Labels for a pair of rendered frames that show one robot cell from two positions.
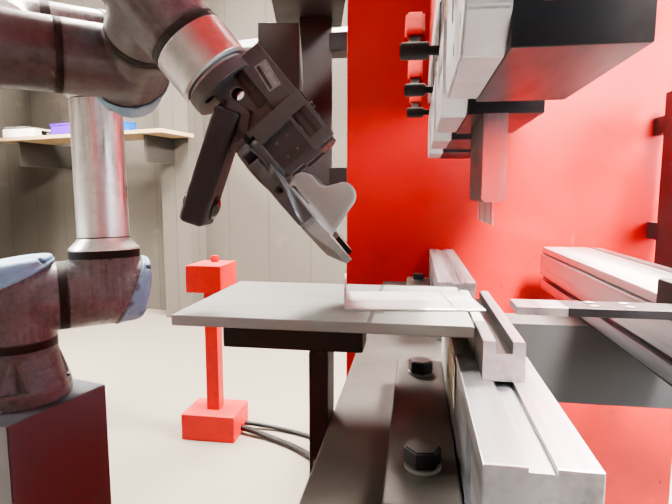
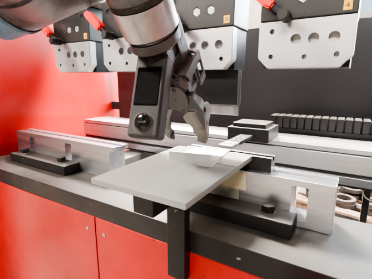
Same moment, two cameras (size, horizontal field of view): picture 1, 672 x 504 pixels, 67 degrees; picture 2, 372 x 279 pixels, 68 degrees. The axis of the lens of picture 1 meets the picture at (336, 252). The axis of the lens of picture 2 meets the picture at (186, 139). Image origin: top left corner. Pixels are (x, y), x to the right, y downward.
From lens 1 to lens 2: 0.55 m
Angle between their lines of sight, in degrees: 67
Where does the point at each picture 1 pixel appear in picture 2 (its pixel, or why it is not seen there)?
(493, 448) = (326, 184)
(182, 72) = (164, 27)
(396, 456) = (259, 215)
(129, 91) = (51, 19)
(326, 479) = (243, 242)
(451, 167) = (16, 73)
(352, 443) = (213, 228)
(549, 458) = (328, 180)
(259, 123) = (189, 68)
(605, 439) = not seen: hidden behind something
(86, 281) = not seen: outside the picture
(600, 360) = not seen: hidden behind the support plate
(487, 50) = (341, 65)
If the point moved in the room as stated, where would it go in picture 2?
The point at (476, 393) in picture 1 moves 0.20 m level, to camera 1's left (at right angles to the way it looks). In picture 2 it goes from (283, 176) to (273, 225)
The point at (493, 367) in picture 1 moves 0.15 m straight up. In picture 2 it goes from (272, 166) to (277, 92)
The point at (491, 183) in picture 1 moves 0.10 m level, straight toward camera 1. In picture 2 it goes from (238, 98) to (285, 101)
